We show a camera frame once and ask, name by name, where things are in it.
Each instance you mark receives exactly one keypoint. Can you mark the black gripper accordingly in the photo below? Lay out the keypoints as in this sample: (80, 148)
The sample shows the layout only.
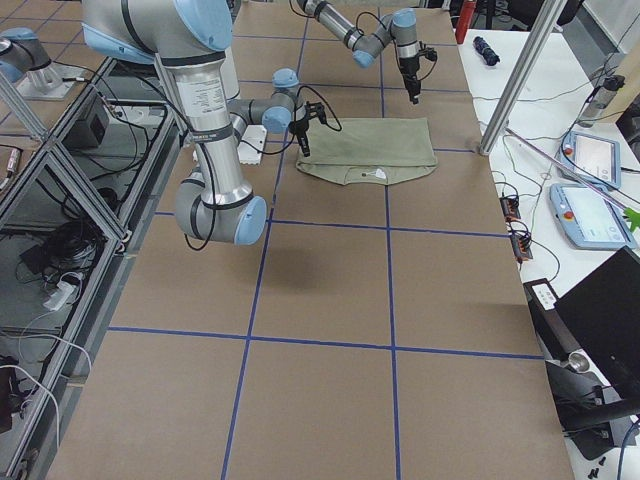
(300, 129)
(407, 68)

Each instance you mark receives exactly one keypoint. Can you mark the olive green long-sleeve shirt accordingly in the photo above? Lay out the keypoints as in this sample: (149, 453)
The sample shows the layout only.
(402, 148)

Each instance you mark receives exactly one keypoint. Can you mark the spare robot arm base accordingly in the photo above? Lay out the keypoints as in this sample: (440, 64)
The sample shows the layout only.
(26, 64)

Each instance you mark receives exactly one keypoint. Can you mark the folded dark blue umbrella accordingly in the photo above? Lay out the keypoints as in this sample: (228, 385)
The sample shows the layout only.
(484, 50)

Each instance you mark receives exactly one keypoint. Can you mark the red cylinder bottle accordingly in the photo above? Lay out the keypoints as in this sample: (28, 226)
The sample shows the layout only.
(464, 20)

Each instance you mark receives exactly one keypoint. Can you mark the orange black connector board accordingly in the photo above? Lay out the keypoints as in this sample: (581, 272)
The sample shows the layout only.
(510, 207)

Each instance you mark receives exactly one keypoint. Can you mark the water bottle with dark cap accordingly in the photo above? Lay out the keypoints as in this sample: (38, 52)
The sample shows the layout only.
(599, 100)

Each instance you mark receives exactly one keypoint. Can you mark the upper teach pendant tablet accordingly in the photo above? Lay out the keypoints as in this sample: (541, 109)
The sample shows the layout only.
(595, 159)

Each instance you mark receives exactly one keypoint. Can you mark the teach pendant tablet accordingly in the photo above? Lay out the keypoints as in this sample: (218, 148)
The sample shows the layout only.
(595, 159)
(588, 220)

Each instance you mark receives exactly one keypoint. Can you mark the lower teach pendant tablet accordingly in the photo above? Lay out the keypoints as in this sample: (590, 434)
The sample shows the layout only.
(588, 220)

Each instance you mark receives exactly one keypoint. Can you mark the reacher grabber stick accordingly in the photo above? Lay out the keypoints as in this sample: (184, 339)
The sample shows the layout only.
(631, 214)

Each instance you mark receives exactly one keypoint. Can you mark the white power strip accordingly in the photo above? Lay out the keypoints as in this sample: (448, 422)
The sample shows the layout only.
(61, 295)

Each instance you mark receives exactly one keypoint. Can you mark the black monitor on stand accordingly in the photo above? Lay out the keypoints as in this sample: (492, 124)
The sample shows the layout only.
(591, 335)

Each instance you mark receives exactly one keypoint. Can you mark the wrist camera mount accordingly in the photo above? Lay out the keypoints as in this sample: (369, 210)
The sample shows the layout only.
(427, 52)
(315, 110)

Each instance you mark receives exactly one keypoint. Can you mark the white central pedestal column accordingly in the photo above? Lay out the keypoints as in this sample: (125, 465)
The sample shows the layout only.
(250, 134)

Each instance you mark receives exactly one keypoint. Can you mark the aluminium frame post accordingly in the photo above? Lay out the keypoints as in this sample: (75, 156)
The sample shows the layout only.
(535, 42)

